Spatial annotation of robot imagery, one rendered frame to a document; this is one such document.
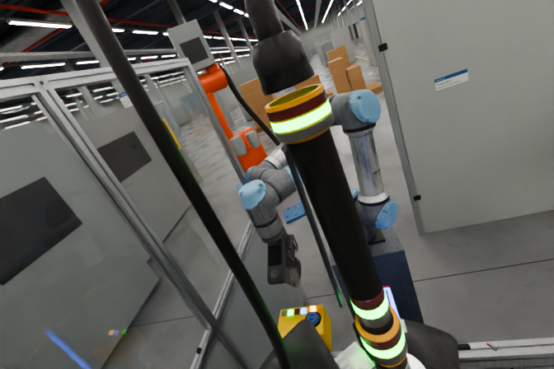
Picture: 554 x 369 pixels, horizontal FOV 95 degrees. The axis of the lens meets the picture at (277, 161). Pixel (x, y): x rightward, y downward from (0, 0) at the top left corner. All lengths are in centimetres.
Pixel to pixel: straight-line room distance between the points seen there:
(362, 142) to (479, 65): 142
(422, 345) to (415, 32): 175
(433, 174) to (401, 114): 58
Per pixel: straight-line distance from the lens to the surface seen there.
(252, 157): 423
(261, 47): 17
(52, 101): 96
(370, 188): 101
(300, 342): 51
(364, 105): 89
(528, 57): 237
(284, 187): 70
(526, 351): 115
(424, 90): 213
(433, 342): 78
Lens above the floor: 184
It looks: 20 degrees down
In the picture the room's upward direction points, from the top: 24 degrees counter-clockwise
